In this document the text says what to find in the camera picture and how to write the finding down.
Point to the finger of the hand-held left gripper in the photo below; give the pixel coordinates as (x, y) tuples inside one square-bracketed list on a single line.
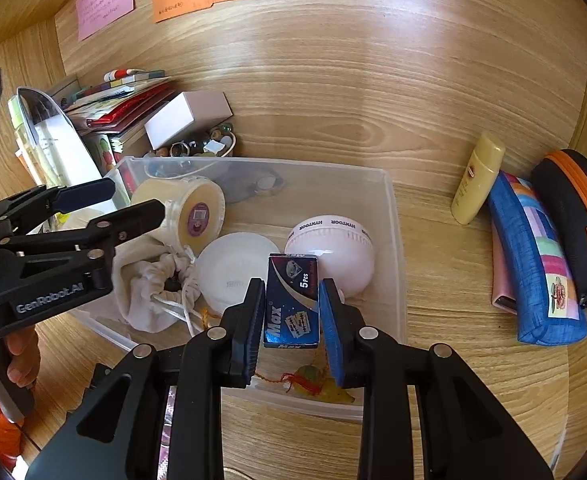
[(85, 194), (133, 215)]

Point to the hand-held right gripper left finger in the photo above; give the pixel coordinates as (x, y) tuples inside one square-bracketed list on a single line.
[(254, 330)]

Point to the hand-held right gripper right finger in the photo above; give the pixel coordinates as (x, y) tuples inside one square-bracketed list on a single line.
[(331, 330)]

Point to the blue razor blade box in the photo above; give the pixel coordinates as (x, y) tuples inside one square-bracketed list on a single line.
[(292, 305)]

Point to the yellow charm with red tassel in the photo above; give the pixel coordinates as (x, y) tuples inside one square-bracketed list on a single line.
[(313, 382)]

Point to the cream round jar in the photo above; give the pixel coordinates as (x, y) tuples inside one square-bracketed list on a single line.
[(193, 207)]

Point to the white round jar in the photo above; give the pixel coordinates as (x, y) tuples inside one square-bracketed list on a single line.
[(226, 270)]

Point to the clear plastic storage box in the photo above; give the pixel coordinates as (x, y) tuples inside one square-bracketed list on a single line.
[(388, 270)]

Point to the wooden desktop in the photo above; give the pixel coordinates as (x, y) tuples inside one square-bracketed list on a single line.
[(448, 300)]

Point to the person's left hand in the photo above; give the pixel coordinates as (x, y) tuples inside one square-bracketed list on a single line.
[(23, 360)]

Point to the yellow spray bottle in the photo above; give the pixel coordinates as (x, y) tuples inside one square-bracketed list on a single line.
[(20, 130)]

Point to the stack of books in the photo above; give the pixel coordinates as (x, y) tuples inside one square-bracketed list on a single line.
[(123, 105)]

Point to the white bowl with beads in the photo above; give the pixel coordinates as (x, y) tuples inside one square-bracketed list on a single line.
[(208, 142)]

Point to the small white cardboard box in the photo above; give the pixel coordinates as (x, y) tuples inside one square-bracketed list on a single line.
[(178, 120)]

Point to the grey cloth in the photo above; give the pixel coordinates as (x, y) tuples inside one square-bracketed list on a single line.
[(243, 185)]

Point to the pink wallet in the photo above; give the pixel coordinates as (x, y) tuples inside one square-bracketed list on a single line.
[(502, 280)]

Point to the pink sticky note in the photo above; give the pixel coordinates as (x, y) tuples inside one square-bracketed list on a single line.
[(104, 2)]

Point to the blue striped pencil case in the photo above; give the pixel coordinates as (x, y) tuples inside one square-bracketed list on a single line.
[(518, 270)]

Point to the yellow lotion bottle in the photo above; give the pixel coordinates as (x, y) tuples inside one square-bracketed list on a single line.
[(476, 180)]

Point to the black case with orange zip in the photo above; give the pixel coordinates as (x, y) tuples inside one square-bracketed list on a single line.
[(563, 210)]

